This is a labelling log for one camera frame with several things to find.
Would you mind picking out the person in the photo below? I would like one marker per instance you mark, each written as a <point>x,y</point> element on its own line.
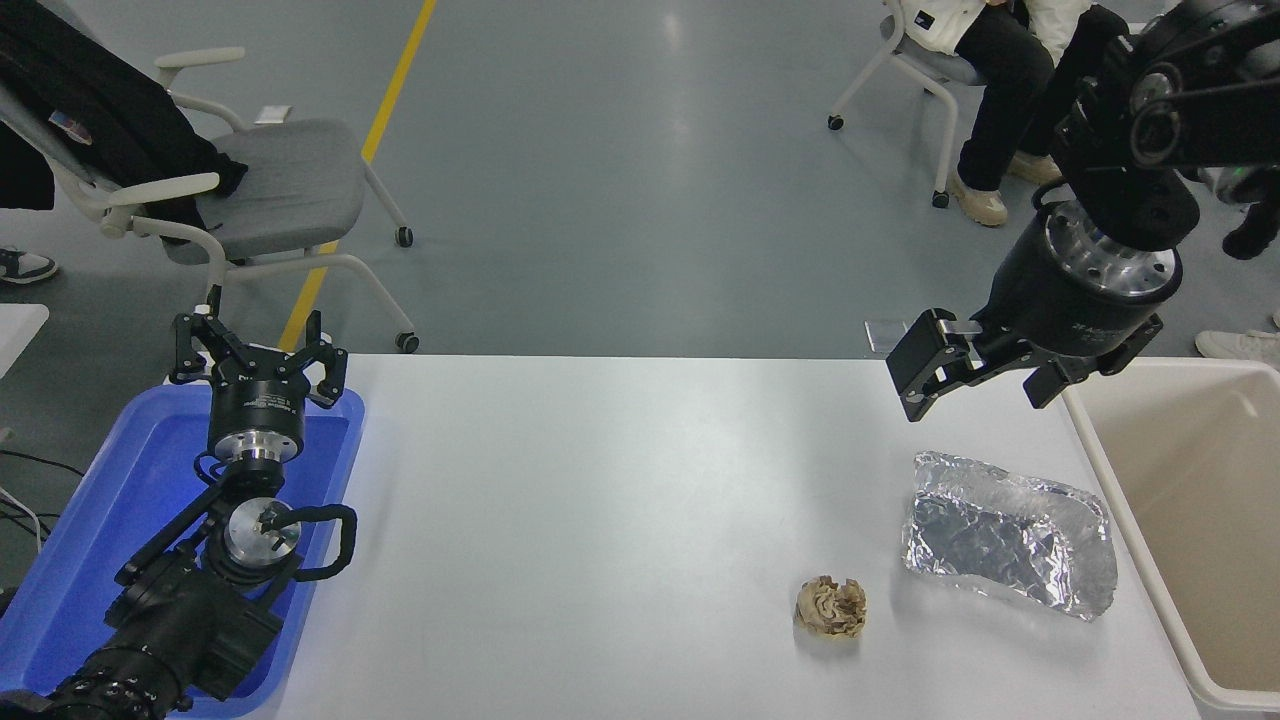
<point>1240,345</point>
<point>22,266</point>
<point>1000,90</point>
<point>1252,232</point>

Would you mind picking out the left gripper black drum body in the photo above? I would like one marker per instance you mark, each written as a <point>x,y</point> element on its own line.
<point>258,402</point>

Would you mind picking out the grey office chair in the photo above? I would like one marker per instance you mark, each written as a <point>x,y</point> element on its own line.
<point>290,185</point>

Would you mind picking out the small white table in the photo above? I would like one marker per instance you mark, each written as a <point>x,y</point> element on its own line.
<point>15,330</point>

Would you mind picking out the crumpled tan paper ball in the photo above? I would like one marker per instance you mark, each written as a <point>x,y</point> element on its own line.
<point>830,607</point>

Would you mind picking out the black jacket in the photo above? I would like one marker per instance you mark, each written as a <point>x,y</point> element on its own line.
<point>90,110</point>

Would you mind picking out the silver foil tray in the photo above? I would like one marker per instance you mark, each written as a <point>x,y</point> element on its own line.
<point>1000,540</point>

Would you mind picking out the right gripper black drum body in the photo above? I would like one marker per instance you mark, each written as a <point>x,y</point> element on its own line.
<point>1050,300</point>

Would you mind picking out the silver floor plate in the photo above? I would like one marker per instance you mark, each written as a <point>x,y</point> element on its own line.
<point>882,335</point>

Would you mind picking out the large pale bin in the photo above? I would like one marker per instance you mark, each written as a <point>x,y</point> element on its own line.
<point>1200,520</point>

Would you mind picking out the blue plastic tray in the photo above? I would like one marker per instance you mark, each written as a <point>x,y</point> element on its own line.
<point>110,500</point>

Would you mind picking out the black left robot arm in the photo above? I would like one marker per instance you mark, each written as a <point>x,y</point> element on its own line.
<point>180,625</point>

